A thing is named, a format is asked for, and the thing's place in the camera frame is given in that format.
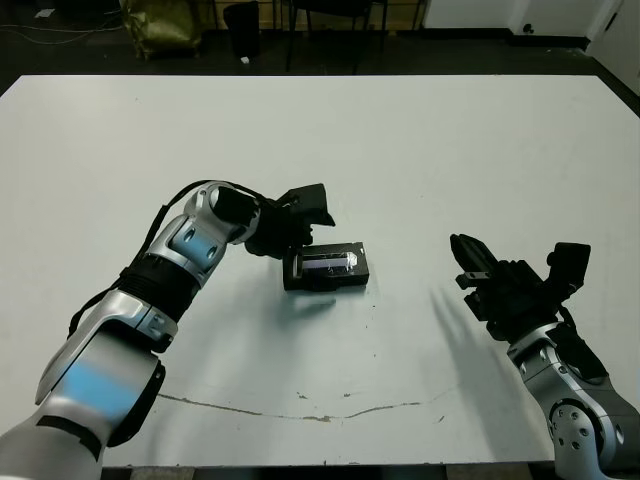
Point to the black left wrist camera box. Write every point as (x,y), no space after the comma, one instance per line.
(310,202)

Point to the glossy black box lid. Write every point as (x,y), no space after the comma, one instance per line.
(330,282)

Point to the yellow-green bag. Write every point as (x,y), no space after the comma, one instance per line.
(162,25)

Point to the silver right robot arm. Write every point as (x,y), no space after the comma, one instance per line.
(575,410)

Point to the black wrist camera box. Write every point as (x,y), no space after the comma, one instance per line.
(310,202)
(570,265)

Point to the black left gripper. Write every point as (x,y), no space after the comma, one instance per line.
(272,230)

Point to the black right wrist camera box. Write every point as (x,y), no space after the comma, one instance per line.
(570,265)

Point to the white paper sheet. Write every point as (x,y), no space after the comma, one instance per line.
(44,13)

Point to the black chair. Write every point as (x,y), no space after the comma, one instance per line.
(330,10)

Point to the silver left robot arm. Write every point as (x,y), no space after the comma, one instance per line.
(100,360)

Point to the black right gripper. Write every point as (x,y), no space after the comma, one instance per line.
(515,300)

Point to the white door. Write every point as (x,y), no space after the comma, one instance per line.
(620,25)

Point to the black waste bin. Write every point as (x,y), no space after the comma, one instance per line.
(242,30)

